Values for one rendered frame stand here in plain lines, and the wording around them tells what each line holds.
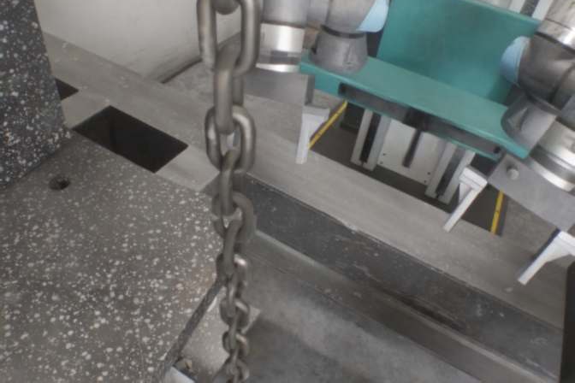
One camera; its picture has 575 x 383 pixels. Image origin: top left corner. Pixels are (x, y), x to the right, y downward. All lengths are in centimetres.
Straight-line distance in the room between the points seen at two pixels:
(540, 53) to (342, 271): 58
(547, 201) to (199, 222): 48
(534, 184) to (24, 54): 64
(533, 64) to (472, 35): 34
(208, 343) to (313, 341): 79
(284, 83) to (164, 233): 38
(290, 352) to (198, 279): 98
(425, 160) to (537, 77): 67
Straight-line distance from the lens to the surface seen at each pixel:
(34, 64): 48
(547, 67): 78
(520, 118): 104
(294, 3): 71
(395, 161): 142
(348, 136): 154
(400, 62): 116
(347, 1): 81
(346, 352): 138
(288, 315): 140
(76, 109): 103
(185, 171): 83
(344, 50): 105
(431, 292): 93
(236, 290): 20
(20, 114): 48
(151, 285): 39
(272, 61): 66
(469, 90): 115
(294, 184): 82
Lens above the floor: 123
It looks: 42 degrees down
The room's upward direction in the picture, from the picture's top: 9 degrees clockwise
